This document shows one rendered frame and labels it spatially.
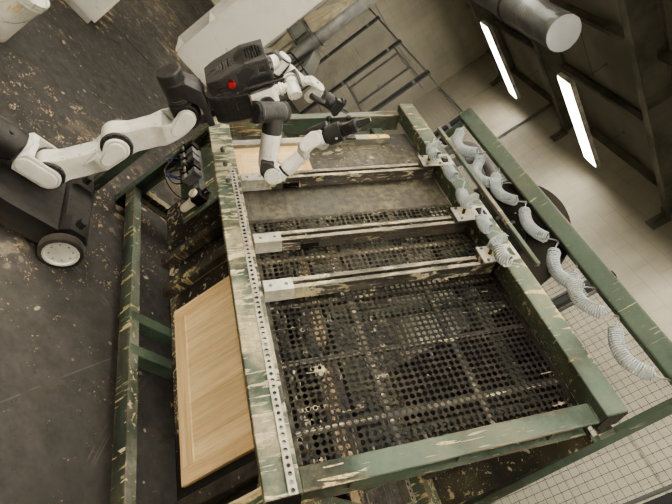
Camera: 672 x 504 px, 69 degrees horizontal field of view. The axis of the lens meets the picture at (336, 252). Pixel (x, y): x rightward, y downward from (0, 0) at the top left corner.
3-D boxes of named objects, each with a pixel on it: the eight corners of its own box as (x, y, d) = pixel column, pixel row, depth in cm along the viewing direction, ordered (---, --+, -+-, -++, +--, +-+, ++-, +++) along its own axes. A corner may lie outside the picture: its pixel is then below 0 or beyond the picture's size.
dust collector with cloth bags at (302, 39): (233, 58, 833) (339, -26, 780) (260, 90, 876) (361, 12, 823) (235, 89, 730) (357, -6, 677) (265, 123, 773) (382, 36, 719)
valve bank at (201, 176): (160, 150, 271) (192, 125, 265) (179, 166, 281) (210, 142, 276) (162, 208, 238) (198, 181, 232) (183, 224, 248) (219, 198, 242)
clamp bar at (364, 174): (240, 182, 258) (238, 143, 241) (442, 168, 289) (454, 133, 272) (242, 194, 252) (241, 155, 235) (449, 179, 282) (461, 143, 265)
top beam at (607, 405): (395, 117, 326) (398, 103, 319) (408, 116, 328) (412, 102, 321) (594, 429, 180) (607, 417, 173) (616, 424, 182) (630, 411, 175)
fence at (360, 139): (232, 146, 281) (232, 140, 278) (386, 138, 305) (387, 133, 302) (233, 151, 278) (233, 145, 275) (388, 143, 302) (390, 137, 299)
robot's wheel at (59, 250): (32, 240, 221) (81, 238, 228) (33, 232, 224) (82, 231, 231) (40, 270, 234) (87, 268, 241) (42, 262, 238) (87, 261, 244)
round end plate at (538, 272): (409, 224, 315) (521, 154, 295) (413, 229, 319) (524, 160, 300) (461, 323, 262) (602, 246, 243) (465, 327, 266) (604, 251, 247)
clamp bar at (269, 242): (252, 242, 228) (251, 202, 211) (477, 219, 258) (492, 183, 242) (255, 257, 221) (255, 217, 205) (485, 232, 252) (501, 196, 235)
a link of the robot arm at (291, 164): (307, 164, 222) (277, 191, 228) (306, 156, 231) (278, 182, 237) (290, 147, 218) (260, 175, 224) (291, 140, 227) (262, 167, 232)
